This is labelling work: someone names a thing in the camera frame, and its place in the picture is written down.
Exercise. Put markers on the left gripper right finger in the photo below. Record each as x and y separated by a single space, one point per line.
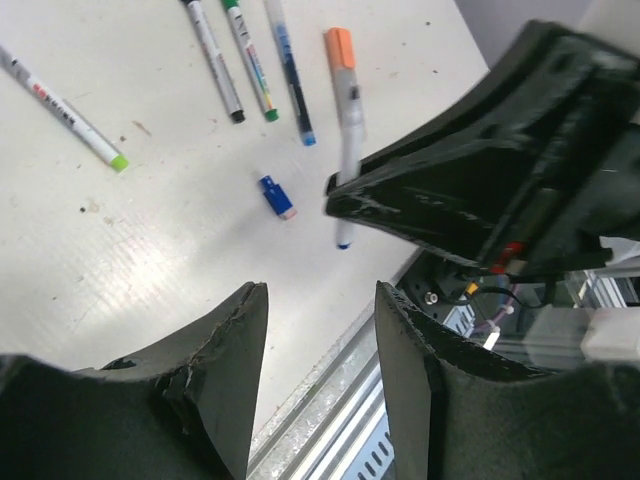
458 411

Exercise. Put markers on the orange tip clear marker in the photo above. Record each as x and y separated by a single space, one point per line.
342 64

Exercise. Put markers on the white pen clear cap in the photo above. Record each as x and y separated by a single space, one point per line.
64 112

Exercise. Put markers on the blue white pen cap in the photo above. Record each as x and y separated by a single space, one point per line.
277 199

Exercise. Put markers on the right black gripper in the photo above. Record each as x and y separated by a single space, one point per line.
526 174

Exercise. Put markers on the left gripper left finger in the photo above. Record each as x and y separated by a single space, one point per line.
181 408

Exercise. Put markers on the white marker green end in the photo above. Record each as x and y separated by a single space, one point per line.
215 61

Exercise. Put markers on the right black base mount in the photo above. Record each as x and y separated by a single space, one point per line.
435 285

